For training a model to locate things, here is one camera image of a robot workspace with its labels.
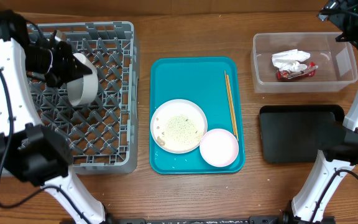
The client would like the grey bowl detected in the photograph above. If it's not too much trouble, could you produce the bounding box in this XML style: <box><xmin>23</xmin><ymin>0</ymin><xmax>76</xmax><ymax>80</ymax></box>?
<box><xmin>67</xmin><ymin>53</ymin><xmax>99</xmax><ymax>106</ymax></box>

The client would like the white tissue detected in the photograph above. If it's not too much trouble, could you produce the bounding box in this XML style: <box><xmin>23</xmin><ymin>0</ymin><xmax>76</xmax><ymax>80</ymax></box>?
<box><xmin>272</xmin><ymin>49</ymin><xmax>311</xmax><ymax>72</ymax></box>

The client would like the red snack wrapper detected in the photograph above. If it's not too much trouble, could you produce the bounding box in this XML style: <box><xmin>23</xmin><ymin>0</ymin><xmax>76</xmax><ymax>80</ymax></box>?
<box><xmin>276</xmin><ymin>62</ymin><xmax>318</xmax><ymax>80</ymax></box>

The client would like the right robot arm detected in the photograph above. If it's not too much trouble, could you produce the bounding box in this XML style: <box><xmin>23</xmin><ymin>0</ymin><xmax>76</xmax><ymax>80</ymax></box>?
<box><xmin>277</xmin><ymin>1</ymin><xmax>358</xmax><ymax>223</ymax></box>

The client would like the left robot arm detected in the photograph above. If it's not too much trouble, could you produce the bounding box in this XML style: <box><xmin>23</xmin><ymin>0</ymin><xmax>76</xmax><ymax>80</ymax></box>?
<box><xmin>0</xmin><ymin>10</ymin><xmax>113</xmax><ymax>223</ymax></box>

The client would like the large white plate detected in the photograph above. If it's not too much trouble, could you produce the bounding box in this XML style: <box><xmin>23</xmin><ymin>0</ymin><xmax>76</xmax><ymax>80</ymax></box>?
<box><xmin>150</xmin><ymin>99</ymin><xmax>208</xmax><ymax>154</ymax></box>

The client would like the teal serving tray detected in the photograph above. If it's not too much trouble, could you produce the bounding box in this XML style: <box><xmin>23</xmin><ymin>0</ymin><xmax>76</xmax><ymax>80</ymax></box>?
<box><xmin>149</xmin><ymin>57</ymin><xmax>246</xmax><ymax>174</ymax></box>

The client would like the left wooden chopstick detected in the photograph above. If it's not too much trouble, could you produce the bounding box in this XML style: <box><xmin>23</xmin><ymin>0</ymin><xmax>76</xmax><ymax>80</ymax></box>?
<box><xmin>223</xmin><ymin>70</ymin><xmax>237</xmax><ymax>137</ymax></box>

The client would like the wooden chopstick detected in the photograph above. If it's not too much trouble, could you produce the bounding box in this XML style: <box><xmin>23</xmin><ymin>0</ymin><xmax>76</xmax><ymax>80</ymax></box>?
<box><xmin>226</xmin><ymin>73</ymin><xmax>239</xmax><ymax>141</ymax></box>
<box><xmin>223</xmin><ymin>70</ymin><xmax>237</xmax><ymax>137</ymax></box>

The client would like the right wooden chopstick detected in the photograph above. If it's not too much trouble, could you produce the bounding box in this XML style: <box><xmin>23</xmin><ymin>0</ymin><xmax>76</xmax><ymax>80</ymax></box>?
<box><xmin>226</xmin><ymin>73</ymin><xmax>239</xmax><ymax>141</ymax></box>

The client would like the small pink plate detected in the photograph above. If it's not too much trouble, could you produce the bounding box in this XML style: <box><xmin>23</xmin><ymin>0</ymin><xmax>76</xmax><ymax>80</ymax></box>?
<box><xmin>200</xmin><ymin>128</ymin><xmax>239</xmax><ymax>167</ymax></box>

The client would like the black tray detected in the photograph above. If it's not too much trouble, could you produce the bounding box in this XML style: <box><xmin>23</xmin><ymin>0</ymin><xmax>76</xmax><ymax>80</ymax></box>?
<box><xmin>259</xmin><ymin>105</ymin><xmax>344</xmax><ymax>164</ymax></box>

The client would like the clear plastic bin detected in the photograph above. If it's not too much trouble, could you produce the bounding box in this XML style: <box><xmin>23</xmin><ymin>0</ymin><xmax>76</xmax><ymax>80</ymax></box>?
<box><xmin>250</xmin><ymin>32</ymin><xmax>358</xmax><ymax>93</ymax></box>

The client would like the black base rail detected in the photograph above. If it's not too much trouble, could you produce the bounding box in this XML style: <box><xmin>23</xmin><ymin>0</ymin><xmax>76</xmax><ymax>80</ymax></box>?
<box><xmin>116</xmin><ymin>215</ymin><xmax>335</xmax><ymax>224</ymax></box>

